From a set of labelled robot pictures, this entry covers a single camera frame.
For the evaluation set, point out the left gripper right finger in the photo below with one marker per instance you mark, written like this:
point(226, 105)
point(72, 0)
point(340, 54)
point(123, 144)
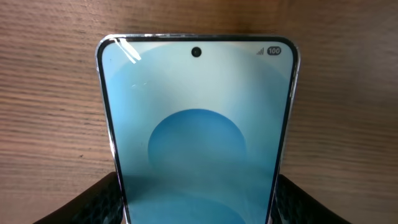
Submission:
point(292, 205)

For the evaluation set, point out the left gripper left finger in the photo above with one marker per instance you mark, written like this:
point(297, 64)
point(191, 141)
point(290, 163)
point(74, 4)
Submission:
point(102, 203)

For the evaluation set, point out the blue screen Galaxy smartphone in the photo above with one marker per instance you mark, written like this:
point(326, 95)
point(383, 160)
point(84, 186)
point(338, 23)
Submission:
point(197, 123)

